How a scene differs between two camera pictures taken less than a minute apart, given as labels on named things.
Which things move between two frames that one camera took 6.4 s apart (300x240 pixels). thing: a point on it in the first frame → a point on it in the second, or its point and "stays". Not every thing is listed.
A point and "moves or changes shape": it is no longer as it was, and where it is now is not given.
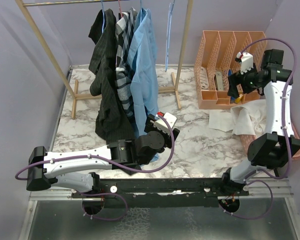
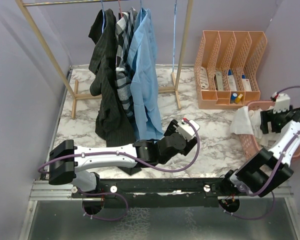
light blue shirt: [142, 60] stays
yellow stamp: [238, 99] stays
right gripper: [237, 79] → [268, 116]
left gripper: [150, 127] → [189, 144]
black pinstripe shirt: [112, 121] stays
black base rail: [161, 192] stays
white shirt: [247, 118] moves or changes shape
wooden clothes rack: [74, 91] stays
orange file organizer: [215, 62] stays
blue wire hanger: [169, 34] → [173, 49]
